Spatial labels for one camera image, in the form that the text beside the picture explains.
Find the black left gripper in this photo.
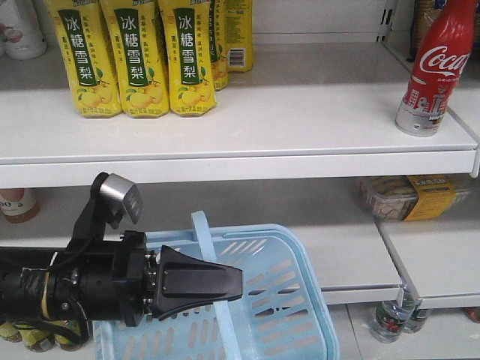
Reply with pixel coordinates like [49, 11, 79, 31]
[74, 230, 244, 327]

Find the light blue plastic basket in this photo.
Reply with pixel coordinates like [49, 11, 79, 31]
[93, 211, 341, 359]

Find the red aluminium coke bottle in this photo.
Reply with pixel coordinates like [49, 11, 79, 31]
[394, 1, 478, 137]

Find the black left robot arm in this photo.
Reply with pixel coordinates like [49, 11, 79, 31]
[1, 231, 243, 327]

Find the orange C100 juice bottle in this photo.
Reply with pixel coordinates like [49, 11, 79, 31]
[1, 188, 40, 224]

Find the white metal shelving unit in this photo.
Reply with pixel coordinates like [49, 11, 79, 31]
[1, 1, 479, 359]

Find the yellow pear drink bottle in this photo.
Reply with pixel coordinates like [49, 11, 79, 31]
[158, 0, 217, 117]
[100, 1, 170, 119]
[45, 1, 122, 118]

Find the clear water bottle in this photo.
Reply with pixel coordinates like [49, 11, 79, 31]
[370, 300, 415, 344]
[403, 300, 433, 334]

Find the clear cookie box yellow label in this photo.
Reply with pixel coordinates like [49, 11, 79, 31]
[358, 174, 479, 221]

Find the white peach drink bottle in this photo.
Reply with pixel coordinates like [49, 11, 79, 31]
[1, 0, 47, 60]

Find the biscuit pack blue label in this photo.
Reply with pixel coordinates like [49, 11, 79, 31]
[409, 0, 446, 59]

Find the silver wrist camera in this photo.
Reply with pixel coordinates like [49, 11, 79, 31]
[99, 173, 143, 224]

